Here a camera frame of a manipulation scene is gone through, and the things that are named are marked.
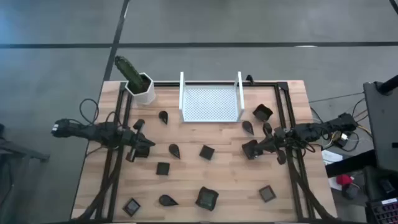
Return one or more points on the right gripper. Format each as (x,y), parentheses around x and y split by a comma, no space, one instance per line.
(273,141)

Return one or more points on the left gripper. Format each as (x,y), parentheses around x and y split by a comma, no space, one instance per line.
(130,140)

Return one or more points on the black teardrop mini plate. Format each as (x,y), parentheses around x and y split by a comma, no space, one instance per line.
(166,200)
(247,127)
(174,150)
(163,116)

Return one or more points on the black square mini plate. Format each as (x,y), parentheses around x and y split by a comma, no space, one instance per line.
(267,193)
(131,207)
(207,152)
(163,168)

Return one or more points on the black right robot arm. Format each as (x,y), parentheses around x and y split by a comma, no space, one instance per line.
(314,130)

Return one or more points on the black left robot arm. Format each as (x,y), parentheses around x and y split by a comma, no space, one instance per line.
(90,132)

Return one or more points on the white hexagonal planter pot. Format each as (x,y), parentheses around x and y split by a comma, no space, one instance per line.
(146,96)

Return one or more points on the white perforated tray rack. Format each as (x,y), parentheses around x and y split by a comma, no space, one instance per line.
(211,104)

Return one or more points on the small black clamp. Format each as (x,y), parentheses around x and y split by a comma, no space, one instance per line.
(249,79)

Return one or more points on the white paper sheet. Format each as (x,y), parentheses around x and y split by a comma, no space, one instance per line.
(331,157)

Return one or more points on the green cactus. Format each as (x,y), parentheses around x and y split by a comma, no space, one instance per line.
(127,71)

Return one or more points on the red object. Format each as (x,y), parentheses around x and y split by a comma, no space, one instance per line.
(343,180)

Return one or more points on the dark grey cabinet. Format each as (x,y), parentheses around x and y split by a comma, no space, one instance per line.
(382,124)

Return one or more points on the grey metal stand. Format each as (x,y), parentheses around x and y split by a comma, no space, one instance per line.
(18,152)

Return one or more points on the black case with coloured keys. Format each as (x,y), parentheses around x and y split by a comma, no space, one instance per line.
(384,211)

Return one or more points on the black pole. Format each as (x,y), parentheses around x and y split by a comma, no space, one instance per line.
(387,85)

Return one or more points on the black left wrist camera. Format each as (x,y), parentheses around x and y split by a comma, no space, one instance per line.
(139,124)

